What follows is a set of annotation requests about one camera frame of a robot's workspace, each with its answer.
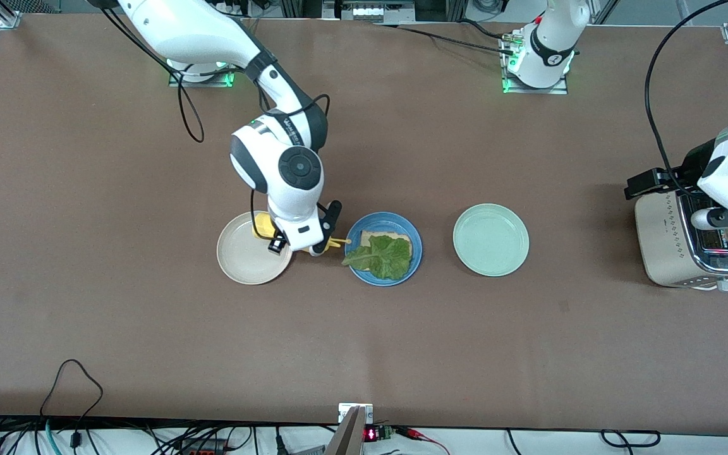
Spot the yellow squeeze bottle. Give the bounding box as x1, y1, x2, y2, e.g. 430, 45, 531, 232
252, 212, 352, 248

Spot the green lettuce leaf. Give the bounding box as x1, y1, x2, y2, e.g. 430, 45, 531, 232
341, 235, 413, 282

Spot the blue round plate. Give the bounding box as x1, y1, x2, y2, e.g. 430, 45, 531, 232
345, 212, 423, 288

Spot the beige round plate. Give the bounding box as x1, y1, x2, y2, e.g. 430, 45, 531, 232
217, 212, 293, 286

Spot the pale green round plate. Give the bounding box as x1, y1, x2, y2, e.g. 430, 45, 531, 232
453, 203, 530, 277

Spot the cream and chrome toaster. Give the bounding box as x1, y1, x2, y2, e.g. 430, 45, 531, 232
634, 190, 728, 293

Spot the grey power strip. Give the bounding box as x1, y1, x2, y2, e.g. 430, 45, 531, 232
323, 0, 415, 23

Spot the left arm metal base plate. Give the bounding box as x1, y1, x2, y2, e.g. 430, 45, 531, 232
501, 32, 569, 95

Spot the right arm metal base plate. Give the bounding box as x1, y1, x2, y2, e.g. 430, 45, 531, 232
168, 60, 238, 88

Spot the white mounting bracket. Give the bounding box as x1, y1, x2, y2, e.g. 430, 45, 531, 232
338, 403, 374, 425

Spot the black base power cable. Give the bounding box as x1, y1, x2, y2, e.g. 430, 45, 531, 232
377, 19, 516, 54

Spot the grey camera mount pole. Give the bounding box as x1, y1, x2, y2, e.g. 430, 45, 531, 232
324, 406, 367, 455

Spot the red clip lead wire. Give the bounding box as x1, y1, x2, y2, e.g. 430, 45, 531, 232
396, 426, 452, 455

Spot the black coiled cable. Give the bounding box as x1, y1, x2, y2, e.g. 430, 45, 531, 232
601, 430, 662, 447

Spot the black looped cable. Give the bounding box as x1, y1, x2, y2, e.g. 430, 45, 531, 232
39, 359, 104, 451

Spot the teal cable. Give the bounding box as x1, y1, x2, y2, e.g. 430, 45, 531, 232
45, 418, 63, 455

